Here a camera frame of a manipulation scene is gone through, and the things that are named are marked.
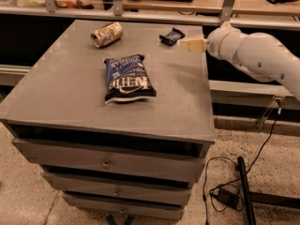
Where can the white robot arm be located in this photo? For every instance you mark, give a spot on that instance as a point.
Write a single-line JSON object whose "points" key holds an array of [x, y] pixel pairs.
{"points": [[261, 56]]}

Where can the middle grey drawer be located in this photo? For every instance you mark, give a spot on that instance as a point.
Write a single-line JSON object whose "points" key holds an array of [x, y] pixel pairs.
{"points": [[118, 189]]}

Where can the top grey drawer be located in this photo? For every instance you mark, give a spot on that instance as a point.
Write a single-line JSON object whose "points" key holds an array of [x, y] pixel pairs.
{"points": [[111, 160]]}

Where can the bottom grey drawer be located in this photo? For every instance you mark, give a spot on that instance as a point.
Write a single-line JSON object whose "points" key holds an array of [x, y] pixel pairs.
{"points": [[123, 207]]}

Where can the crushed gold soda can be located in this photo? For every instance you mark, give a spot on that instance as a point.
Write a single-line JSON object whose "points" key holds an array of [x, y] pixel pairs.
{"points": [[107, 34]]}

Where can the dark blue rxbar wrapper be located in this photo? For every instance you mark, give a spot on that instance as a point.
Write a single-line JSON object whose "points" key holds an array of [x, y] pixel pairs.
{"points": [[171, 38]]}

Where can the right metal rail bracket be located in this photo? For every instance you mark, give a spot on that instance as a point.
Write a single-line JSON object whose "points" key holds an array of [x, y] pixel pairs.
{"points": [[226, 10]]}

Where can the black metal floor bar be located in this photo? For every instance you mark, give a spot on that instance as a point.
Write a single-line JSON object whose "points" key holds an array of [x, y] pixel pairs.
{"points": [[246, 192]]}

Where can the blue kettle chips bag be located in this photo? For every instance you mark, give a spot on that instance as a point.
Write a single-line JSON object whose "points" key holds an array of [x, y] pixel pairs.
{"points": [[127, 79]]}

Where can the grey drawer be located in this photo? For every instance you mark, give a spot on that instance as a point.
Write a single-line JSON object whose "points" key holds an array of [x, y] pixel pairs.
{"points": [[123, 207], [118, 189], [111, 160]]}

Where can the grey drawer cabinet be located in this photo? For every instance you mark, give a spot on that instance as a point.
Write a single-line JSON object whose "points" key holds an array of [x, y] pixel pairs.
{"points": [[61, 99]]}

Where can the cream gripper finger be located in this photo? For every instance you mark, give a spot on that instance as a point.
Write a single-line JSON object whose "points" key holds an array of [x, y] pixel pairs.
{"points": [[196, 45]]}

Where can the black power adapter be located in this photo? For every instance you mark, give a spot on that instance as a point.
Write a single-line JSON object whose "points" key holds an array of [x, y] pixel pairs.
{"points": [[228, 198]]}

